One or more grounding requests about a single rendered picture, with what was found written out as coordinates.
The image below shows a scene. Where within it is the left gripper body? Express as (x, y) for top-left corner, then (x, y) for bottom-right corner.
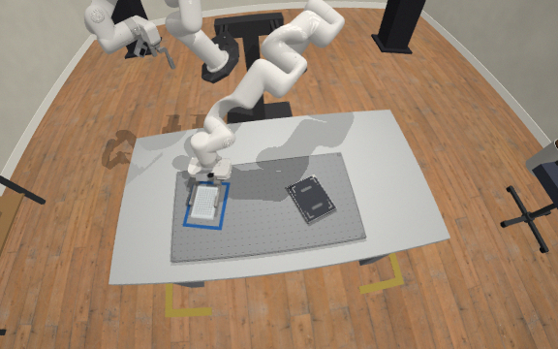
(187, 157), (232, 179)

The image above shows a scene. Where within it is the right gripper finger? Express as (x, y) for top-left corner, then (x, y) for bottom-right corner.
(147, 43), (158, 57)
(153, 43), (175, 69)

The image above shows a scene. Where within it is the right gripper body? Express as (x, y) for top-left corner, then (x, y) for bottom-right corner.
(131, 16), (161, 46)

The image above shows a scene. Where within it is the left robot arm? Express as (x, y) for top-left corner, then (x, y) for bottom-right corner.
(190, 0), (345, 181)

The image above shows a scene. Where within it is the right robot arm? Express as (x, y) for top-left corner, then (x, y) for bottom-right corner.
(84, 0), (229, 73)

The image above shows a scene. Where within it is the blue rectangular tape outline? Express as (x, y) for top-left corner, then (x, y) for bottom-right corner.
(183, 181), (230, 231)

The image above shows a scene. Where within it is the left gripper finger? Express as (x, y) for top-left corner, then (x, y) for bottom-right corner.
(210, 176), (222, 208)
(189, 178), (200, 206)

